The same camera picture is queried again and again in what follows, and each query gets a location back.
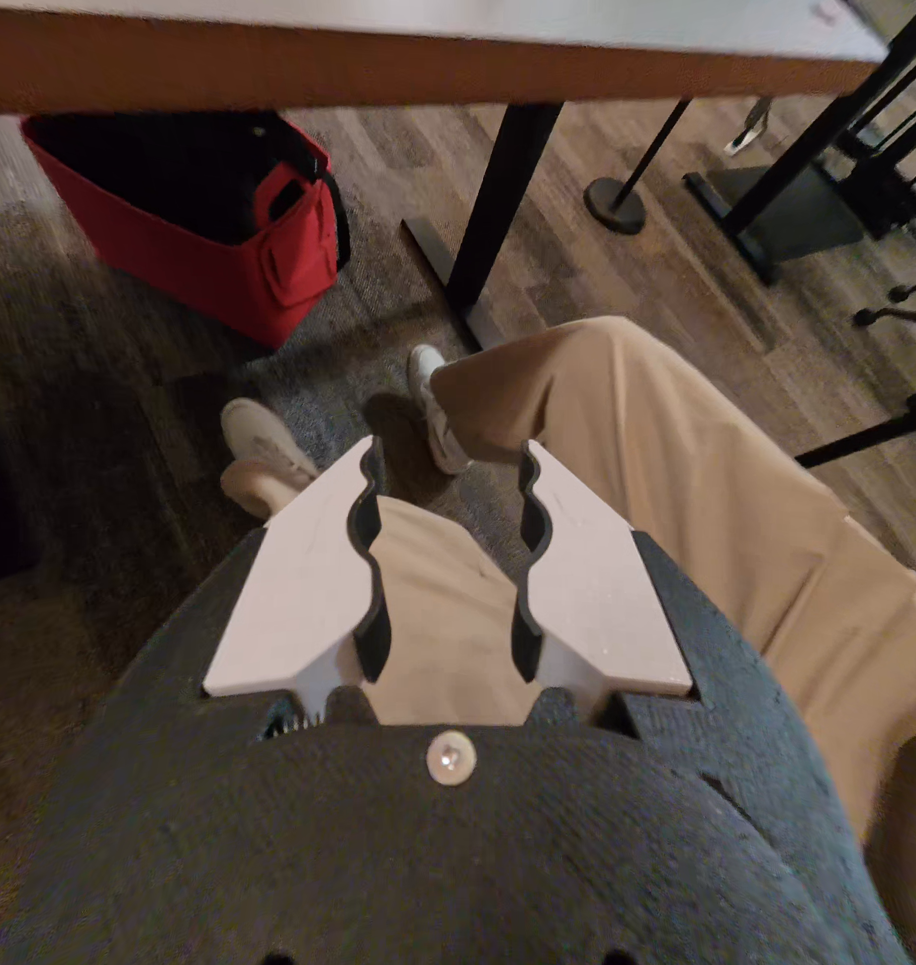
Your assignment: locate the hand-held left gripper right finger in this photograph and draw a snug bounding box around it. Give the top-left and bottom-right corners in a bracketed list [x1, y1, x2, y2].
[512, 439, 694, 719]

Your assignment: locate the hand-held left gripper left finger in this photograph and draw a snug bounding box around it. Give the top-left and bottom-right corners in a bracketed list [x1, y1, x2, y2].
[203, 435, 393, 723]

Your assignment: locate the black table frame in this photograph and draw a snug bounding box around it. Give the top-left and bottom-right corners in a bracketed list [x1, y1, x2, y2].
[683, 0, 916, 286]

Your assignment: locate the red fabric bag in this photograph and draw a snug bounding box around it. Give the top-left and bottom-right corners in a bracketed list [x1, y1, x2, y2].
[21, 112, 351, 350]

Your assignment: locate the black pole stand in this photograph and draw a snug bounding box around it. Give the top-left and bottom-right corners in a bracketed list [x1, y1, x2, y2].
[584, 98, 693, 235]

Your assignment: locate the white sneaker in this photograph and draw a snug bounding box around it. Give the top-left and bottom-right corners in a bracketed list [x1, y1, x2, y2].
[407, 344, 472, 476]
[220, 398, 321, 490]

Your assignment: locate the black chair base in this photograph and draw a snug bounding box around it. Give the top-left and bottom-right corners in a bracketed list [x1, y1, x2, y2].
[854, 282, 916, 330]

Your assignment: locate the black desk leg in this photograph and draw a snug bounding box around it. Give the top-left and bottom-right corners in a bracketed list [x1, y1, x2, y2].
[401, 102, 565, 354]

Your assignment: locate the black metal bar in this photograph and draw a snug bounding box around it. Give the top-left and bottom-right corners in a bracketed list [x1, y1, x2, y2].
[796, 392, 916, 470]

